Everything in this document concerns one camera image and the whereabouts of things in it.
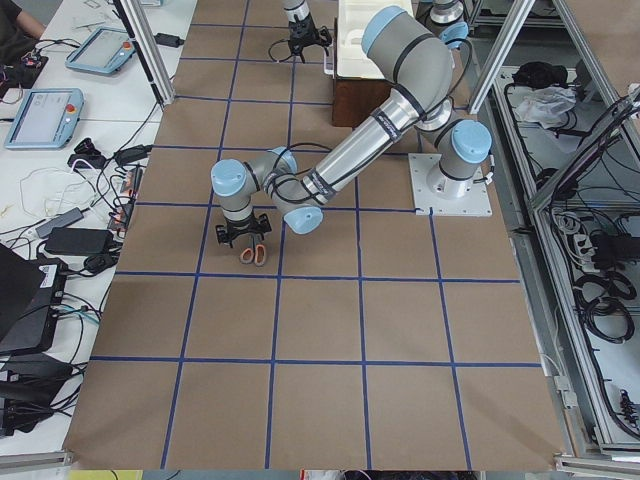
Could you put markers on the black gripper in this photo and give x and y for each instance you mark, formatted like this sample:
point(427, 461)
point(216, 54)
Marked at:
point(243, 234)
point(300, 33)

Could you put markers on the orange grey scissors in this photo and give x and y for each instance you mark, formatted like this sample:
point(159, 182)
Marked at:
point(255, 253)

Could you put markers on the white drawer handle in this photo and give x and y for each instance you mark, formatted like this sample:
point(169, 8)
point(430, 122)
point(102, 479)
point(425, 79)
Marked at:
point(329, 62)

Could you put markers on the white plastic tray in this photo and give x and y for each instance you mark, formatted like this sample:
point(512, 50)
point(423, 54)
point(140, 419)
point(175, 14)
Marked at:
point(360, 22)

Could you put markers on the dark brown wooden cabinet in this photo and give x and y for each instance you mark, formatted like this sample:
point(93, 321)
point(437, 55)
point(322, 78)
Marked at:
point(356, 98)

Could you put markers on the black power adapter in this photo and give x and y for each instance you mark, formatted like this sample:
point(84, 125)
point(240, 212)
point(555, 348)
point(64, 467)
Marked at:
point(169, 40)

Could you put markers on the black power brick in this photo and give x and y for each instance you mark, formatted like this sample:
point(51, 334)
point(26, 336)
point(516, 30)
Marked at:
point(78, 241)

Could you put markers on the blue teach pendant far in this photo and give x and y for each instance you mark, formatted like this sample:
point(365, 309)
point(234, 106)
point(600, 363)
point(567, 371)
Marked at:
point(104, 52)

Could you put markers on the blue teach pendant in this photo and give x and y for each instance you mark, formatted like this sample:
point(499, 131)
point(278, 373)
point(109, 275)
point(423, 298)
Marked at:
point(46, 119)
point(104, 52)

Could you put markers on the black laptop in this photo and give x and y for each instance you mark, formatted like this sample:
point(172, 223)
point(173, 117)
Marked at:
point(30, 290)

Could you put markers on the blue teach pendant near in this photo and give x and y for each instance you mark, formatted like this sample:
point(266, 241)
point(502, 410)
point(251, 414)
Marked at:
point(46, 119)

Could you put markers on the aluminium frame post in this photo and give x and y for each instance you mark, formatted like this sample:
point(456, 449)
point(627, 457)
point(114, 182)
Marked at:
point(136, 24)

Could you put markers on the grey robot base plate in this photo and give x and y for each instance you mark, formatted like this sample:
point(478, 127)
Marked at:
point(438, 195)

